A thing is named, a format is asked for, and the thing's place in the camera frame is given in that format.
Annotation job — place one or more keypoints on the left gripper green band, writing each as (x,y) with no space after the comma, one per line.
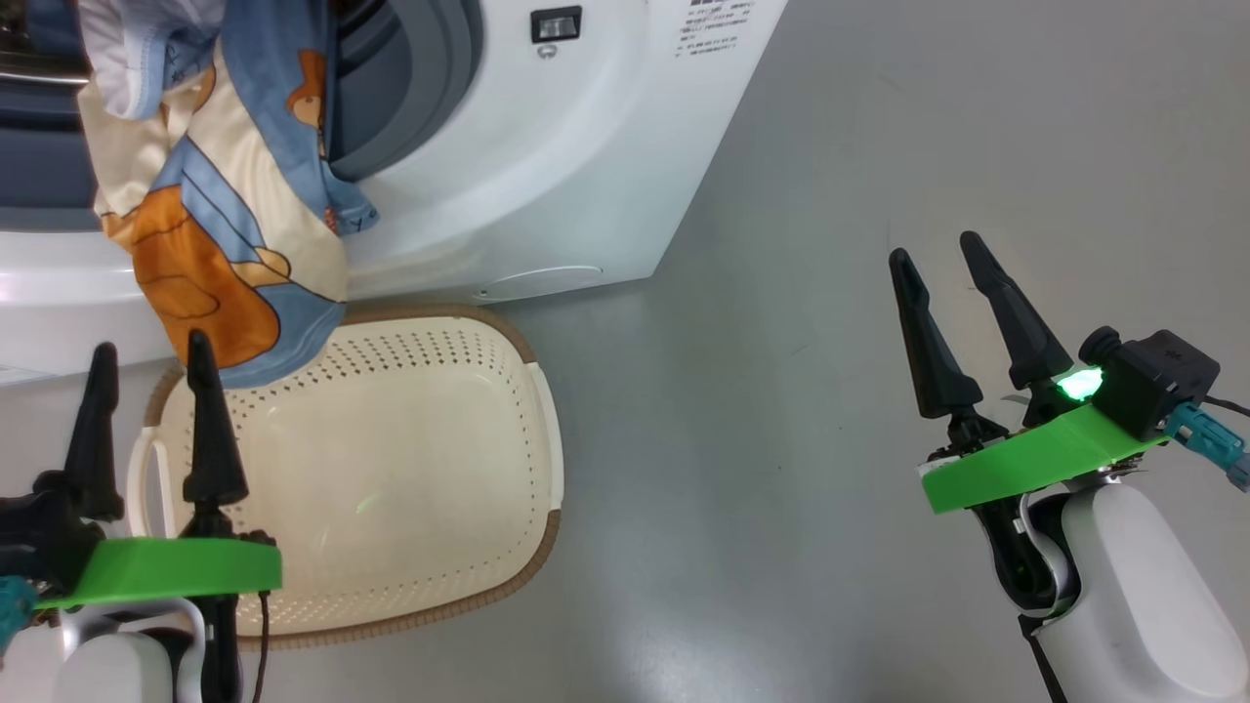
(166,571)

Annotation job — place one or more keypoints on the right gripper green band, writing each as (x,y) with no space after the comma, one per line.
(1035,459)

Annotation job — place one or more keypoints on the blue cartoon print garment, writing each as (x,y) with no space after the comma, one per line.
(215,244)

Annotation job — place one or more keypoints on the white garment light blue trim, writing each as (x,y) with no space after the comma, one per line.
(127,59)

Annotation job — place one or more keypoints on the cream perforated laundry basket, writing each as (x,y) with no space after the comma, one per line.
(391,469)

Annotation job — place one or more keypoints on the grey rubber door gasket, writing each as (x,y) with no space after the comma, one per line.
(420,88)

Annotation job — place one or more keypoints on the white front-load washing machine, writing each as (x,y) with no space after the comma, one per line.
(547,176)

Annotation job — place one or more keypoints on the black door latch socket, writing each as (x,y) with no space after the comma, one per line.
(557,24)

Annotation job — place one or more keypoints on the round white filter cover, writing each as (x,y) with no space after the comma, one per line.
(537,283)

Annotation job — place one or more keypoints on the black text notice sticker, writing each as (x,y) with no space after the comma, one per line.
(713,29)

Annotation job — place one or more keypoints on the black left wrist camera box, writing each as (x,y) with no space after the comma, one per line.
(39,532)

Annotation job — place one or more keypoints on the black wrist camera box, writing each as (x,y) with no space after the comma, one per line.
(1162,381)
(39,532)

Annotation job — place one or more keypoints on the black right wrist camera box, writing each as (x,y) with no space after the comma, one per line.
(1162,381)

